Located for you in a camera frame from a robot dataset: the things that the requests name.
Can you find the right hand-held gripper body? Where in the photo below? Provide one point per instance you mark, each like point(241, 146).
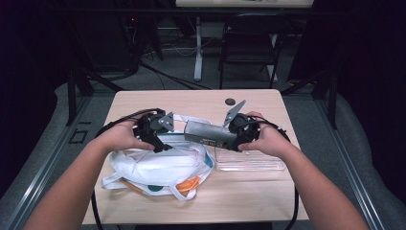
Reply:
point(245, 129)

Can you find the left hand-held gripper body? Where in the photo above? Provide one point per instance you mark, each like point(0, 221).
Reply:
point(150, 127)

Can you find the white tote bag coloured patches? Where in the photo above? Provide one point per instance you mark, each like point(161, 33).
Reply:
point(166, 169)

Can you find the person's right hand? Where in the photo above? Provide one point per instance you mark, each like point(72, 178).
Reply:
point(271, 140)

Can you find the person's left hand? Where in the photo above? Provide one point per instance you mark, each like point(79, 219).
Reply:
point(121, 137)

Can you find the round table grommet hole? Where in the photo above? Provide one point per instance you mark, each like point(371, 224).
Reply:
point(229, 102)

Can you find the black chair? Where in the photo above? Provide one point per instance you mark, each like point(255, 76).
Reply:
point(249, 48)

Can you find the black metal stand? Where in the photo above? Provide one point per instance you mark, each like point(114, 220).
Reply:
point(72, 96)
point(333, 99)

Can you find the white table leg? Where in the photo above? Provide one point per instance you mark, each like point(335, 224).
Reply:
point(198, 57)

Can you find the dark equipment with red light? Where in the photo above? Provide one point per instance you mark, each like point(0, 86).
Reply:
point(108, 41)

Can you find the aluminium floor rail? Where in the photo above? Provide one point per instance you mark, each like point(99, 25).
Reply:
point(348, 159)
point(41, 166)

